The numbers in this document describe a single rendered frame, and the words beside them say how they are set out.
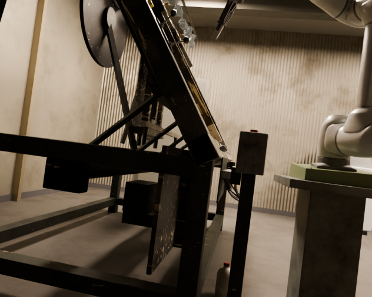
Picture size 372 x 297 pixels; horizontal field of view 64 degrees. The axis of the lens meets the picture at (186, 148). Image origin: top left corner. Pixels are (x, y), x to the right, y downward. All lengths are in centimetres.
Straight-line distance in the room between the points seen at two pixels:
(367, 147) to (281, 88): 407
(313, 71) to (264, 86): 84
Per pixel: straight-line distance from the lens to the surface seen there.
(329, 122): 165
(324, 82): 562
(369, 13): 162
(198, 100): 204
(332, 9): 173
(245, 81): 541
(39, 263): 173
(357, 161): 488
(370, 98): 153
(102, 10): 272
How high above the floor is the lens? 80
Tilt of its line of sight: 1 degrees up
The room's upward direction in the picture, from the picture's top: 7 degrees clockwise
